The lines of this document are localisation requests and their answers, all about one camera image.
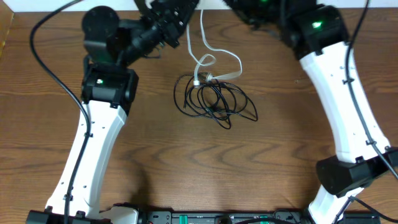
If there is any white usb cable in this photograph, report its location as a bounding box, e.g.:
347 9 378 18
185 9 243 87

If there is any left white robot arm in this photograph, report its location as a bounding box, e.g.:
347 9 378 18
27 1 198 223

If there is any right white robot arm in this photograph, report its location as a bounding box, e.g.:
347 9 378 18
228 1 397 223

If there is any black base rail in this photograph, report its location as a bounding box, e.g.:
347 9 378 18
138 209 381 224

